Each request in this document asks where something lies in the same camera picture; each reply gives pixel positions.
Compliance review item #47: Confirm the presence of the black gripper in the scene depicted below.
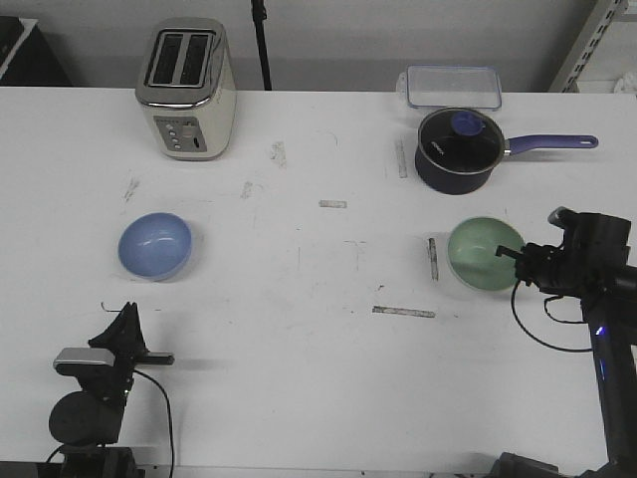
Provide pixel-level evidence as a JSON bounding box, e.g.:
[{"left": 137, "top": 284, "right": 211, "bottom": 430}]
[
  {"left": 495, "top": 212, "right": 632, "bottom": 299},
  {"left": 76, "top": 302, "right": 175, "bottom": 401}
]

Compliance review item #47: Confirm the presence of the green bowl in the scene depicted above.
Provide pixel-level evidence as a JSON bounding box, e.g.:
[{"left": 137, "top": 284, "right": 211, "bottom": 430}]
[{"left": 447, "top": 216, "right": 525, "bottom": 292}]

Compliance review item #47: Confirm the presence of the blue bowl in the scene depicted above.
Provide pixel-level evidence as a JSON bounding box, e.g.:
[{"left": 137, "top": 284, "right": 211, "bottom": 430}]
[{"left": 117, "top": 212, "right": 193, "bottom": 281}]

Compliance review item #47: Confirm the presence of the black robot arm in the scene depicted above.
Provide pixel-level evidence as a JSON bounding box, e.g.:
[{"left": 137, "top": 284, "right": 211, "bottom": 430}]
[
  {"left": 496, "top": 207, "right": 636, "bottom": 477},
  {"left": 49, "top": 302, "right": 174, "bottom": 477}
]

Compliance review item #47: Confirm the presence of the dark blue saucepan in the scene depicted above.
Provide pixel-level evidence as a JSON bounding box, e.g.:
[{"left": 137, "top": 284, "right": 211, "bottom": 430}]
[{"left": 414, "top": 123, "right": 599, "bottom": 195}]

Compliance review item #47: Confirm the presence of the glass lid with blue knob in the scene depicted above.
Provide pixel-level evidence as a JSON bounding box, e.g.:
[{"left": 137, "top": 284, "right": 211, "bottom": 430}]
[{"left": 419, "top": 108, "right": 505, "bottom": 174}]

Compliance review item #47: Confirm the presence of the clear plastic food container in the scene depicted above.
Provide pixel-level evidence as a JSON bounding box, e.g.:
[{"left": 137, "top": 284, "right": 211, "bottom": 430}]
[{"left": 396, "top": 65, "right": 502, "bottom": 111}]

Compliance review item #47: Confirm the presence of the white slotted shelf rack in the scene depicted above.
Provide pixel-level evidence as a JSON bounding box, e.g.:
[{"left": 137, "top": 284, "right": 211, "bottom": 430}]
[{"left": 547, "top": 1, "right": 636, "bottom": 94}]

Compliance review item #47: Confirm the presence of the cream and chrome toaster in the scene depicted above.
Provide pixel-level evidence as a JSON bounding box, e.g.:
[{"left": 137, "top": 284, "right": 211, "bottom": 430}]
[{"left": 135, "top": 17, "right": 237, "bottom": 161}]

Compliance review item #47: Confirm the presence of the black tripod pole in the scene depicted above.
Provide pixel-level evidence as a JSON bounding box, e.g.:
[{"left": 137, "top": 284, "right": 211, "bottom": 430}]
[{"left": 251, "top": 0, "right": 273, "bottom": 91}]

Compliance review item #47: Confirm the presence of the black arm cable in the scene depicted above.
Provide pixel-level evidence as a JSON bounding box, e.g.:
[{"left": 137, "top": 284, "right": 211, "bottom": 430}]
[
  {"left": 511, "top": 278, "right": 594, "bottom": 354},
  {"left": 45, "top": 368, "right": 175, "bottom": 478}
]

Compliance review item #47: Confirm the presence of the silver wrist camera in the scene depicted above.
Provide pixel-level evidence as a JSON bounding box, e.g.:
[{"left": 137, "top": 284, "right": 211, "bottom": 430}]
[
  {"left": 547, "top": 206, "right": 579, "bottom": 230},
  {"left": 53, "top": 348, "right": 115, "bottom": 377}
]

